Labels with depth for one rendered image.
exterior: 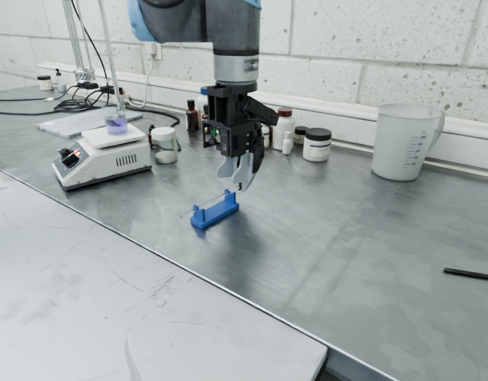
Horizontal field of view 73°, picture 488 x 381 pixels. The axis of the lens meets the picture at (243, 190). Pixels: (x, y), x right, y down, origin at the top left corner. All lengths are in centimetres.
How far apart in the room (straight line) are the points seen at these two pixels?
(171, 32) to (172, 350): 42
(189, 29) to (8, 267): 45
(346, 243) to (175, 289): 28
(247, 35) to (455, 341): 48
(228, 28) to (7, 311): 49
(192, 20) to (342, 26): 55
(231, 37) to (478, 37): 59
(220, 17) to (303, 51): 54
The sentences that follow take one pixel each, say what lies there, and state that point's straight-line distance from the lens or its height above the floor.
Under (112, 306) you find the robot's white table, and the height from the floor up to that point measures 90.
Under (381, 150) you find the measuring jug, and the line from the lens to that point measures 81.
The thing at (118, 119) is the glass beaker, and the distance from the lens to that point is 81.
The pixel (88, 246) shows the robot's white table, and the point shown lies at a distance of 60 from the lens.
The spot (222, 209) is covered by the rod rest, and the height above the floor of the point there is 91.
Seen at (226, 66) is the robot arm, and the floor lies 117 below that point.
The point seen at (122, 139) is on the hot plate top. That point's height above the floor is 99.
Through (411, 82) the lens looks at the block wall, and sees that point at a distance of 96.
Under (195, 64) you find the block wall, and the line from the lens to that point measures 129.
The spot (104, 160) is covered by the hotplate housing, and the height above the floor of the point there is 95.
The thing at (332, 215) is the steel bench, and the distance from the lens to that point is 65.
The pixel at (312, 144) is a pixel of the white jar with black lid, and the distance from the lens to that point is 85.
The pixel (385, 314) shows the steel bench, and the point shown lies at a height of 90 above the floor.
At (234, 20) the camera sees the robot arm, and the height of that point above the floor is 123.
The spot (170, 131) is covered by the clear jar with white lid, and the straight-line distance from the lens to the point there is 84.
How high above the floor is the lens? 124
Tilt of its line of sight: 28 degrees down
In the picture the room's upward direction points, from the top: straight up
